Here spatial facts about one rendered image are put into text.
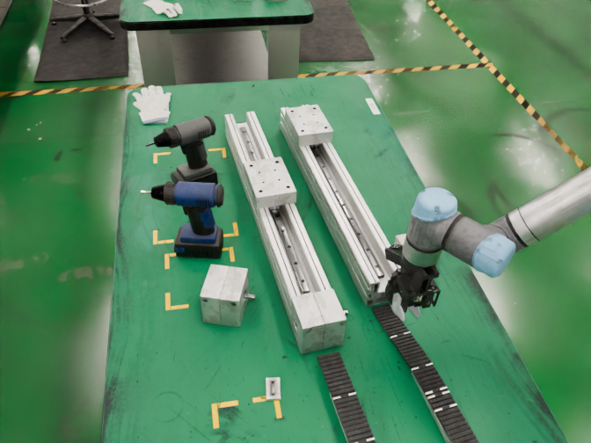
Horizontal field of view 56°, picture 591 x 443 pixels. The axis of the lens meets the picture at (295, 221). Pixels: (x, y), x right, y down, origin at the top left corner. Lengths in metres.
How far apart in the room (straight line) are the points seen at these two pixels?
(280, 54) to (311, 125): 1.28
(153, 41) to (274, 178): 1.54
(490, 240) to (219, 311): 0.62
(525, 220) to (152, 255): 0.91
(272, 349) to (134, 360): 0.30
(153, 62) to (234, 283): 1.85
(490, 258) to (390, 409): 0.40
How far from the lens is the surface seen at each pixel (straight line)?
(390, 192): 1.70
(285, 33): 2.93
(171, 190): 1.35
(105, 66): 4.15
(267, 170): 1.54
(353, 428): 1.16
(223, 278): 1.29
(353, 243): 1.40
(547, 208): 1.12
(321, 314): 1.23
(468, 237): 1.02
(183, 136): 1.55
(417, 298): 1.18
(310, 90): 2.17
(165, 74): 2.98
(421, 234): 1.06
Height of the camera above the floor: 1.84
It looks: 43 degrees down
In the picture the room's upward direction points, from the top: 2 degrees clockwise
